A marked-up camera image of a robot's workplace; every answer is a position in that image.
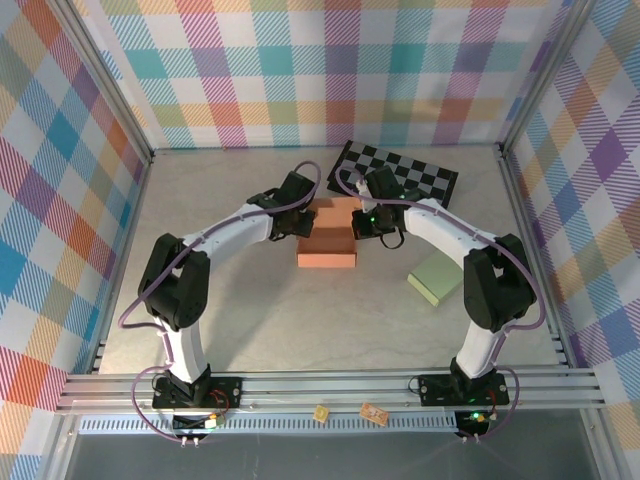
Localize orange cardboard box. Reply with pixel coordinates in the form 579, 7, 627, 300
296, 196, 362, 270

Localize green paper box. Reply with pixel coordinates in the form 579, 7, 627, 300
407, 251, 466, 309

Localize black folding chessboard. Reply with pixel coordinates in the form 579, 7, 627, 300
326, 140, 460, 209

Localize small orange card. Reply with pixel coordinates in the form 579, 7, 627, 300
359, 402, 389, 427

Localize black connector board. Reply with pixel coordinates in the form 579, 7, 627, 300
172, 413, 224, 436
455, 409, 490, 437

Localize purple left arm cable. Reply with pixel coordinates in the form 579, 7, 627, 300
119, 160, 321, 444

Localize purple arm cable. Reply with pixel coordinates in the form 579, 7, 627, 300
119, 160, 321, 444
333, 166, 545, 442

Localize aluminium side rail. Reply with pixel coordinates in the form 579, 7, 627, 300
88, 149, 156, 375
492, 143, 572, 369

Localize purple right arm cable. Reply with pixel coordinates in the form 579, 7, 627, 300
333, 166, 545, 442

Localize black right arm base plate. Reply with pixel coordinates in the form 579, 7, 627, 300
417, 372, 511, 407

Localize aluminium rail beam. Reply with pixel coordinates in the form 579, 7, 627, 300
54, 367, 609, 415

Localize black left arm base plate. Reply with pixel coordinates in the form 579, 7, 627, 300
152, 375, 244, 410

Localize aluminium frame post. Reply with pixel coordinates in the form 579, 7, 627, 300
49, 0, 155, 166
497, 0, 599, 159

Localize slotted grey cable duct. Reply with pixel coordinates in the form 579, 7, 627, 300
78, 413, 489, 435

